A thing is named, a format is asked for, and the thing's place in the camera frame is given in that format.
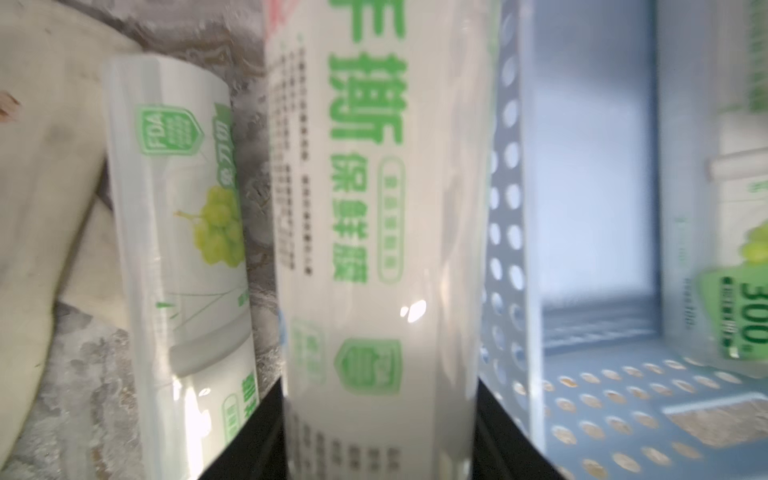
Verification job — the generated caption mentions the plastic wrap roll barcode label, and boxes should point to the plastic wrap roll barcode label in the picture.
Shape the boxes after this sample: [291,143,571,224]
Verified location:
[104,54,259,479]

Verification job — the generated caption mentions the light blue plastic basket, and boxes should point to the light blue plastic basket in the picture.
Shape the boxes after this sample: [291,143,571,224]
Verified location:
[480,1,767,479]

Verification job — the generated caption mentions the clear plastic wrap roll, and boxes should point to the clear plastic wrap roll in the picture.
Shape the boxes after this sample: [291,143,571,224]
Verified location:
[656,1,767,378]

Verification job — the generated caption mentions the plastic wrap roll green text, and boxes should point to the plastic wrap roll green text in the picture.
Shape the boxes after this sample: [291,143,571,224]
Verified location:
[262,1,501,479]

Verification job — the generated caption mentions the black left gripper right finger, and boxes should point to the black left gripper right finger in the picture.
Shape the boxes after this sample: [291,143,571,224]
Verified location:
[471,380,562,480]

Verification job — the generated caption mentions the beige cloth under arm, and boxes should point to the beige cloth under arm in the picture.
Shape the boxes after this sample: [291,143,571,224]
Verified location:
[1,1,139,458]

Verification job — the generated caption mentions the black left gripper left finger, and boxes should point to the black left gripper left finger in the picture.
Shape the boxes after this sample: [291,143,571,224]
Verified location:
[200,378,288,480]

